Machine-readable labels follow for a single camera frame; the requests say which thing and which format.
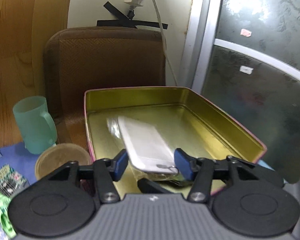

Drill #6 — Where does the white tissue packet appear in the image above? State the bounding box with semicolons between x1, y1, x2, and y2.
117;116;179;176

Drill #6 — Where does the blue tablecloth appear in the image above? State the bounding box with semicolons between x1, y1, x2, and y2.
0;142;39;184

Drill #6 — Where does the green plastic mug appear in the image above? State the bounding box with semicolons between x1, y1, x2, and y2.
13;96;57;154

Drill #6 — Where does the white power cable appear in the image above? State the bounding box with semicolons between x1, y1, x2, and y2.
122;0;179;87

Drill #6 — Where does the green plastic wrapper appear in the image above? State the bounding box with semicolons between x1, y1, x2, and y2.
0;193;16;239

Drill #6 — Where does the small printed snack packet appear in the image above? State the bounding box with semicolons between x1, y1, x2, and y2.
0;164;30;198

